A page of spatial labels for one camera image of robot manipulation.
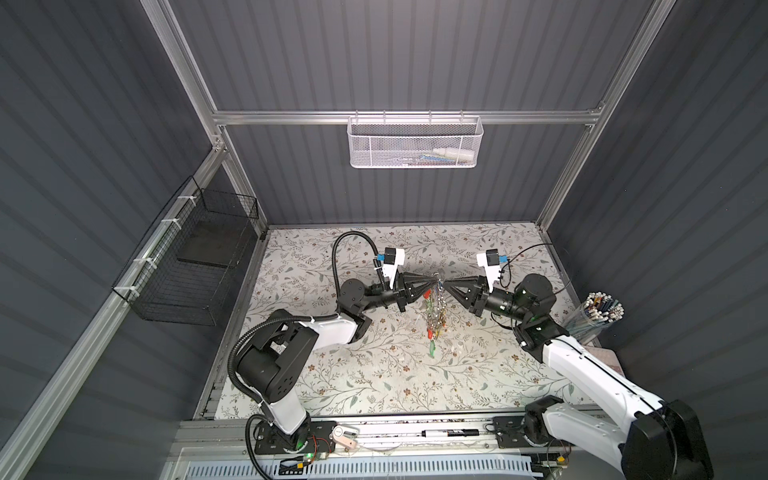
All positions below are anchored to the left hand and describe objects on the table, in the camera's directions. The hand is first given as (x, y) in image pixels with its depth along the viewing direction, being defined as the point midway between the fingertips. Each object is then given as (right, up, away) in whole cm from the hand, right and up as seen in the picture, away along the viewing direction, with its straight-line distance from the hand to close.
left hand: (437, 283), depth 69 cm
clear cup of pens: (+43, -8, +8) cm, 44 cm away
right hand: (+3, -2, +1) cm, 3 cm away
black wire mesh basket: (-62, +4, +3) cm, 62 cm away
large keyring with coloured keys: (0, -7, 0) cm, 7 cm away
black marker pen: (+4, -38, +4) cm, 39 cm away
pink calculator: (+52, -23, +16) cm, 59 cm away
